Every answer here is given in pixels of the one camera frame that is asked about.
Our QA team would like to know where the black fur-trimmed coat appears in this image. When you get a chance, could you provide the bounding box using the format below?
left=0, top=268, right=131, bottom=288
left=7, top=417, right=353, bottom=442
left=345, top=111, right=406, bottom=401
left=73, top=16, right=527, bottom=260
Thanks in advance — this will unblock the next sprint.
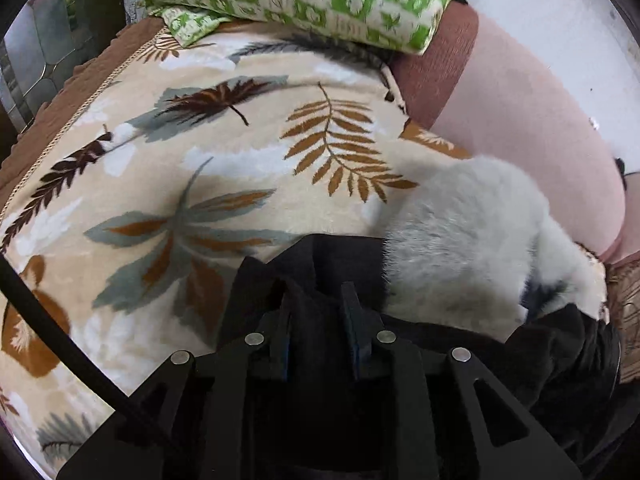
left=218, top=156, right=639, bottom=479

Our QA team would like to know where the striped beige pillow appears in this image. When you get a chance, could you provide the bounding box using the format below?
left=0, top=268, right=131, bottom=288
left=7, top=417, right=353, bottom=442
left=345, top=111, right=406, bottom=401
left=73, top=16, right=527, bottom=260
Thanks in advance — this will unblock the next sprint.
left=606, top=260, right=640, bottom=382

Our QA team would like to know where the leaf print fleece blanket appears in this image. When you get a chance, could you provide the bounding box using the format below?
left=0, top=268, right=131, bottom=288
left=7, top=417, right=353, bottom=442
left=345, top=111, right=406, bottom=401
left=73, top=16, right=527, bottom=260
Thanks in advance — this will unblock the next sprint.
left=0, top=16, right=609, bottom=478

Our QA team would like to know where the stained glass door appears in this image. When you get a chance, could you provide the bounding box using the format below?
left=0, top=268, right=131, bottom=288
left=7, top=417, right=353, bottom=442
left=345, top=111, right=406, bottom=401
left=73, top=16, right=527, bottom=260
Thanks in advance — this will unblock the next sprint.
left=1, top=0, right=94, bottom=133

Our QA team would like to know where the black cable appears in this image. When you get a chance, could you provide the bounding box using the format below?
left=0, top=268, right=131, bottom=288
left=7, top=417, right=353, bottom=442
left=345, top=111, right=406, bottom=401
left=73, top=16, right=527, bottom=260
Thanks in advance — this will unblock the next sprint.
left=0, top=253, right=132, bottom=413

